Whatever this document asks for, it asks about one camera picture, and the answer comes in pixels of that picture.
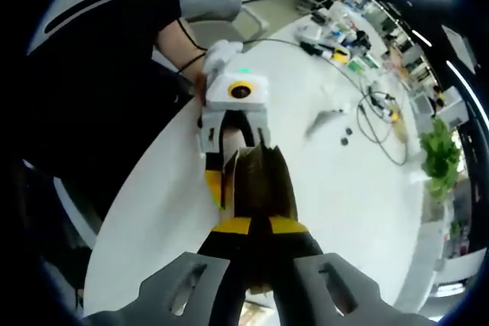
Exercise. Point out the long ceiling light strip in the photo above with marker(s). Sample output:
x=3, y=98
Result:
x=452, y=70

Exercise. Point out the green box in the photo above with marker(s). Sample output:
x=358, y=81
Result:
x=363, y=64

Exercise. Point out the gold paper bag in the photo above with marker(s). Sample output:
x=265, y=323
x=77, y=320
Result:
x=229, y=173

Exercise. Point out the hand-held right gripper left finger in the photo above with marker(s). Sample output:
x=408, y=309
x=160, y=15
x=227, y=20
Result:
x=225, y=265

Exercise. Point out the bundle of foil masks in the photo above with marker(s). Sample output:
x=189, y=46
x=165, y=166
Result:
x=263, y=181

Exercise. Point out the square ceiling panel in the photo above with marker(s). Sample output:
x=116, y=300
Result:
x=460, y=47

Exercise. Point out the small black round cap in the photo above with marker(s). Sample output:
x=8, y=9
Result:
x=349, y=131
x=345, y=141

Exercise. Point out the spare gripper with yellow tip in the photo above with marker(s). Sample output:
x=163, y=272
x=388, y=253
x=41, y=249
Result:
x=340, y=55
x=394, y=116

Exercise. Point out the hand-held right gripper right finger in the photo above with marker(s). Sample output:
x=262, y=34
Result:
x=294, y=276

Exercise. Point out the green potted plant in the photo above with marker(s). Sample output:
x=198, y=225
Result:
x=441, y=154

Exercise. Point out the white table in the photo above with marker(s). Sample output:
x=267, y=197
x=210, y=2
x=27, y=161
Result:
x=344, y=226

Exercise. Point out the white equipment box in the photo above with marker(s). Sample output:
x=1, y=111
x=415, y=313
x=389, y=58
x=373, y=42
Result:
x=311, y=31

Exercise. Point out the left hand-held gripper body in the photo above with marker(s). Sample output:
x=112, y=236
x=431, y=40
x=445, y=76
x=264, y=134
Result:
x=219, y=93

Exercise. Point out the person in black shirt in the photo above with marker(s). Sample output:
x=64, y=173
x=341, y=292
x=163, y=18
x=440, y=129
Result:
x=95, y=112

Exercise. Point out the tan wooden piece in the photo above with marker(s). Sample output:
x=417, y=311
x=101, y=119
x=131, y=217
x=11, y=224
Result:
x=402, y=133

